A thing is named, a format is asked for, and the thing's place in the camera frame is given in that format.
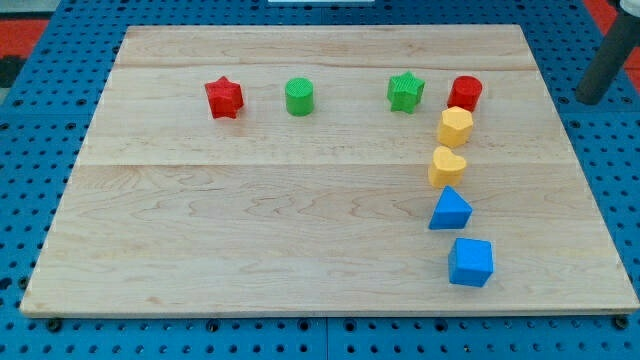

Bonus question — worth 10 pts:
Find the yellow hexagon block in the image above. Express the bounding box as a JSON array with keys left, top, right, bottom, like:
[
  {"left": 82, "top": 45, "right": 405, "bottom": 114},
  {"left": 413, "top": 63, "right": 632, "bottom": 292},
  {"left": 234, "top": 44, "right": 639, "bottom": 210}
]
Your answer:
[{"left": 437, "top": 106, "right": 474, "bottom": 148}]

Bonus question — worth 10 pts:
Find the green cylinder block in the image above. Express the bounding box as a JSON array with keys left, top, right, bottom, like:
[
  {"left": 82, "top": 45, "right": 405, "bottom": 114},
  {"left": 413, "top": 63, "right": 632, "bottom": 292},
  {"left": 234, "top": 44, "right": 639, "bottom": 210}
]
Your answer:
[{"left": 285, "top": 77, "right": 314, "bottom": 116}]

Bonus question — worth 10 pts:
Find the blue triangle block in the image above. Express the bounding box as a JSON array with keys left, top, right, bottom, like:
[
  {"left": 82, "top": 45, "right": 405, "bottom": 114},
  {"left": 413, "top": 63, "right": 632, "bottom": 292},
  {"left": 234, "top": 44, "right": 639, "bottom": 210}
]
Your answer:
[{"left": 428, "top": 186, "right": 473, "bottom": 230}]

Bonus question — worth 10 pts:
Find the green star block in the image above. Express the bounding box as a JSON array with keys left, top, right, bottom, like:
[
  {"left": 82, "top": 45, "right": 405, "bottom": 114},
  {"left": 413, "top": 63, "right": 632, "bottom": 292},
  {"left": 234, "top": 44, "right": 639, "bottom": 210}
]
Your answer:
[{"left": 386, "top": 71, "right": 426, "bottom": 114}]

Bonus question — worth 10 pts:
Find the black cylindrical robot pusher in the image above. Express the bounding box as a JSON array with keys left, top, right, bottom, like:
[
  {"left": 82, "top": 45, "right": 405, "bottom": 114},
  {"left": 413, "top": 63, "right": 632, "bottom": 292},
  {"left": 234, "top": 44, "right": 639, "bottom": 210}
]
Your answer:
[{"left": 575, "top": 0, "right": 639, "bottom": 105}]

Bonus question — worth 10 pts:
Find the red star block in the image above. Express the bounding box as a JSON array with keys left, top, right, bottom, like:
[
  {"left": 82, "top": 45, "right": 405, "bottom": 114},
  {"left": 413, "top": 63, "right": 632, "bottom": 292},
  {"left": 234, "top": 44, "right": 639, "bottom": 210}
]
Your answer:
[{"left": 204, "top": 76, "right": 244, "bottom": 119}]

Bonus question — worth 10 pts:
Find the blue cube block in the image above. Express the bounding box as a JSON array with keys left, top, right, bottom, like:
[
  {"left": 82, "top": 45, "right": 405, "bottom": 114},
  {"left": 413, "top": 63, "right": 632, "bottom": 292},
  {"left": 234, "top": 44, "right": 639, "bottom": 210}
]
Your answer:
[{"left": 448, "top": 238, "right": 494, "bottom": 287}]

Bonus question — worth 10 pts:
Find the yellow heart block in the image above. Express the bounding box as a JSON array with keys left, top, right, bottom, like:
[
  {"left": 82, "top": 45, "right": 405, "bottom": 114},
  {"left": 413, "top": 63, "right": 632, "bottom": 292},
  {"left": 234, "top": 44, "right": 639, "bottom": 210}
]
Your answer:
[{"left": 427, "top": 146, "right": 467, "bottom": 188}]

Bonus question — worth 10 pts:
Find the light wooden board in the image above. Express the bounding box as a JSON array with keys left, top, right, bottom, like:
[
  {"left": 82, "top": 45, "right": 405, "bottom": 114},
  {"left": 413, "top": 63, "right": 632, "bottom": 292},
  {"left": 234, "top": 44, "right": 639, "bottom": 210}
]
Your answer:
[{"left": 20, "top": 25, "right": 639, "bottom": 318}]

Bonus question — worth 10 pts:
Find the red cylinder block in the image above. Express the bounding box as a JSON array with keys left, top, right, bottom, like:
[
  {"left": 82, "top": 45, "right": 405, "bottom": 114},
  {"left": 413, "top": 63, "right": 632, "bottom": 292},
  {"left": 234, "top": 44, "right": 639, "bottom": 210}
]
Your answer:
[{"left": 447, "top": 75, "right": 483, "bottom": 112}]

